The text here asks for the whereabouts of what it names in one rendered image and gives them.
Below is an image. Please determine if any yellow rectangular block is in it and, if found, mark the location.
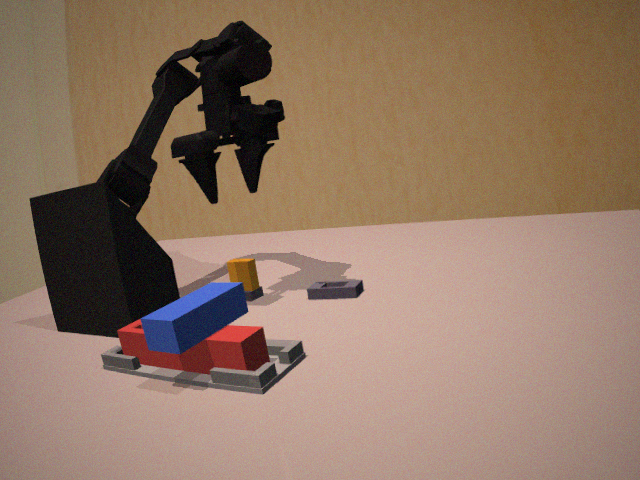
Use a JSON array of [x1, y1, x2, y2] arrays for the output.
[[226, 259, 260, 291]]

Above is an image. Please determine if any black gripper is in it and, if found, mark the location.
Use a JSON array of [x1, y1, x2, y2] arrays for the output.
[[170, 90, 279, 204]]

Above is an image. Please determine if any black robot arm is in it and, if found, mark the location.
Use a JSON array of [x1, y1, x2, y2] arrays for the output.
[[97, 21, 285, 218]]

